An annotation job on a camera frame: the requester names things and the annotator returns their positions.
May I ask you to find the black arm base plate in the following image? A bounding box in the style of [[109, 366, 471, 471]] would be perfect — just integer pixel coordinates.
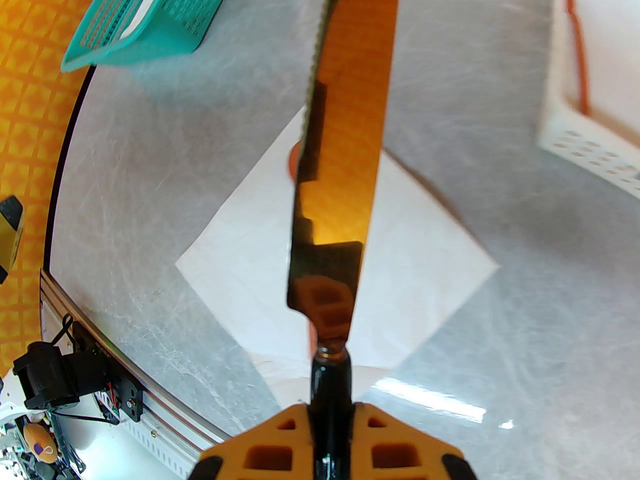
[[75, 318, 146, 424]]

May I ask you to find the white perforated plastic basket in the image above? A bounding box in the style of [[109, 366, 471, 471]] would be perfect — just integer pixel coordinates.
[[537, 0, 640, 194]]

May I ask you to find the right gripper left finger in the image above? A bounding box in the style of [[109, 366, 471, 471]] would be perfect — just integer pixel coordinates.
[[187, 403, 317, 480]]

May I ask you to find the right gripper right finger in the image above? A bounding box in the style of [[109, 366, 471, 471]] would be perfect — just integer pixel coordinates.
[[350, 401, 478, 480]]

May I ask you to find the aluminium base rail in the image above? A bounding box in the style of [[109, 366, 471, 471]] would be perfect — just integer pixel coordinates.
[[40, 268, 226, 480]]

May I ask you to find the orange ball with purple mark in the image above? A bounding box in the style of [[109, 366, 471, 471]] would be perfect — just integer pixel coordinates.
[[24, 420, 55, 464]]

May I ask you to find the orange plastic spoon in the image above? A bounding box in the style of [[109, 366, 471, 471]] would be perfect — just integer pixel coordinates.
[[288, 140, 307, 181]]

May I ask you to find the white slotted cable duct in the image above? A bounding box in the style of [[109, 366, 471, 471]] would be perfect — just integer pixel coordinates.
[[120, 418, 201, 480]]

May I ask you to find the teal plastic basket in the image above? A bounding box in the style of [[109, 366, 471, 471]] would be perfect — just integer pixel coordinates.
[[61, 0, 241, 73]]

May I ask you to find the white paper napkin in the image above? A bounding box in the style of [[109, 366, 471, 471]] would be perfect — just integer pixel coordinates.
[[175, 105, 501, 411]]

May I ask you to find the black-handled metal knife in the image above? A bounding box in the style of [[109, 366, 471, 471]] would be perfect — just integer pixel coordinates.
[[286, 0, 402, 480]]

